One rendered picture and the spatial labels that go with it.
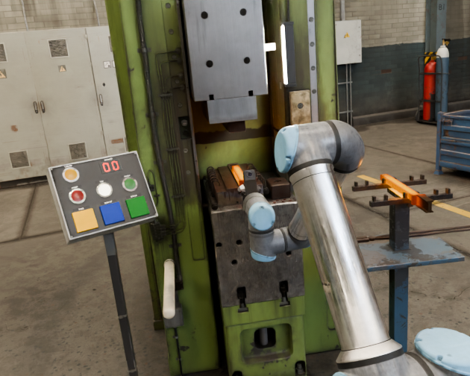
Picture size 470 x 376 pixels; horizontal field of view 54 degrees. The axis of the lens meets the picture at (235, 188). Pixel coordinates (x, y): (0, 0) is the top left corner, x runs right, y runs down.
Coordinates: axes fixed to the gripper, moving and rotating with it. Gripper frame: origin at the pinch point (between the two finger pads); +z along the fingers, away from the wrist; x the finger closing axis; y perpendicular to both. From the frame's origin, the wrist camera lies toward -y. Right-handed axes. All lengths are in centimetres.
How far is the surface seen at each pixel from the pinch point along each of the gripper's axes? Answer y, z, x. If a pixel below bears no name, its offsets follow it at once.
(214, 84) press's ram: -41.6, 3.1, -8.8
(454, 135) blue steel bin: 54, 281, 272
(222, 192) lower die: 3.3, 3.0, -9.8
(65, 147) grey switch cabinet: 56, 504, -193
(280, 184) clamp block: 2.9, 3.2, 15.5
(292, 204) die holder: 10.4, -3.1, 18.4
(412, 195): 3, -30, 57
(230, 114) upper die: -29.3, 3.0, -3.7
